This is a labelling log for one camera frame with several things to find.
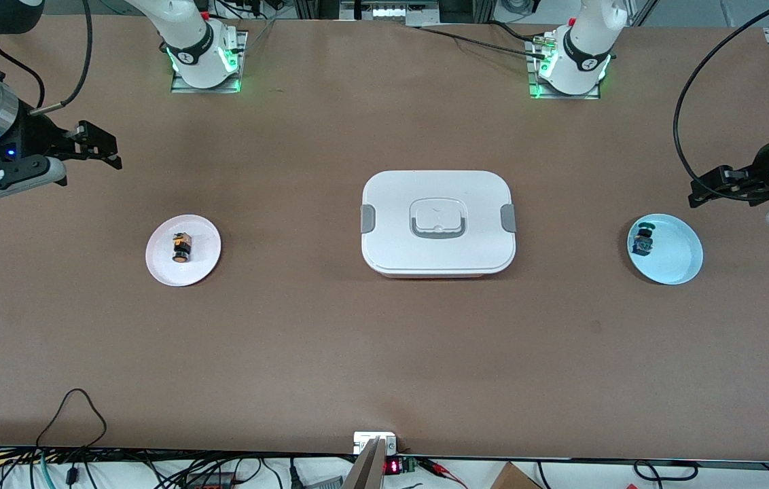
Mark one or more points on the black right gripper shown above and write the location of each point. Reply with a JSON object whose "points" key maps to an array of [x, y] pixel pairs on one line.
{"points": [[34, 137]]}

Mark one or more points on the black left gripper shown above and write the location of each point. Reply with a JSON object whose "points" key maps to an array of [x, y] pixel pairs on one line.
{"points": [[758, 165]]}

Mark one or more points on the orange push-button switch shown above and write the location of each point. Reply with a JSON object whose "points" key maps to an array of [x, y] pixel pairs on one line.
{"points": [[181, 248]]}

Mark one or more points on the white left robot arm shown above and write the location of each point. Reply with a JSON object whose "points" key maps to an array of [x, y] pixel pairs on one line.
{"points": [[581, 61]]}

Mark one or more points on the white lunch box grey clips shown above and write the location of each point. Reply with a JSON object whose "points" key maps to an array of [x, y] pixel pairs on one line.
{"points": [[439, 255]]}

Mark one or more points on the light blue round plate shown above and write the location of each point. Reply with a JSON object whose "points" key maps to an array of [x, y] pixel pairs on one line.
{"points": [[676, 261]]}

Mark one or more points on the pink round plate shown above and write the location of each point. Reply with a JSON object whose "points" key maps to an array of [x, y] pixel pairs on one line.
{"points": [[184, 272]]}

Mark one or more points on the metal control unit with lights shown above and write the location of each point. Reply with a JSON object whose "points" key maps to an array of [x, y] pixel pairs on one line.
{"points": [[391, 12]]}

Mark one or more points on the black hub with red ports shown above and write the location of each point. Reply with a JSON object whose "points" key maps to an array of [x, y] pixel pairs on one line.
{"points": [[211, 482]]}

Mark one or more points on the brown cardboard piece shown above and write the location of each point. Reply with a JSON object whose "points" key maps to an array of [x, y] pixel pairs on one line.
{"points": [[513, 479]]}

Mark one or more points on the red and black clip leads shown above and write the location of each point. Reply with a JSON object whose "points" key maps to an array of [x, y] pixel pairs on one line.
{"points": [[435, 467]]}

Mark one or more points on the red digit display module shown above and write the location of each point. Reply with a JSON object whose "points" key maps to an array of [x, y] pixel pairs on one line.
{"points": [[392, 466]]}

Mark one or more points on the green push-button switch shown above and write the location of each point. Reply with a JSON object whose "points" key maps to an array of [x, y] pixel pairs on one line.
{"points": [[642, 243]]}

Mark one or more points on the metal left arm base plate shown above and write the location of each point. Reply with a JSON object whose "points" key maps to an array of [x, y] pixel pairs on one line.
{"points": [[564, 96]]}

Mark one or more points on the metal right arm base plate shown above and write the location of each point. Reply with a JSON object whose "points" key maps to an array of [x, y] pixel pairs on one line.
{"points": [[240, 47]]}

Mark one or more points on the small white switch box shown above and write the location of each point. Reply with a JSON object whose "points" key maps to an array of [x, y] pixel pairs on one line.
{"points": [[364, 440]]}

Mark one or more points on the grey camera mounting pole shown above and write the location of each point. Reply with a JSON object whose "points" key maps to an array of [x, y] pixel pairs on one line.
{"points": [[367, 472]]}

